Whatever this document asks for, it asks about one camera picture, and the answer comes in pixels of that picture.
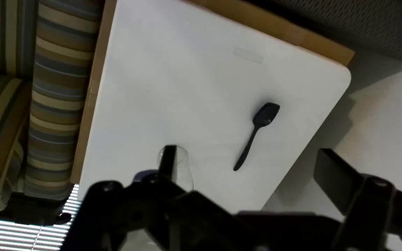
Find white plastic board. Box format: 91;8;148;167
77;0;353;215

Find black plastic spoon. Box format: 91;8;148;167
232;102;282;173

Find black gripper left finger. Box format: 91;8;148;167
158;144;180;184

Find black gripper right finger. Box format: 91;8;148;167
313;147;366;216

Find striped fabric sofa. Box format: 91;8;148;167
0;0;106;212

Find window blinds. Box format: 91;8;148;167
0;183;83;251

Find brown cardboard box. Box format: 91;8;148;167
69;0;358;187

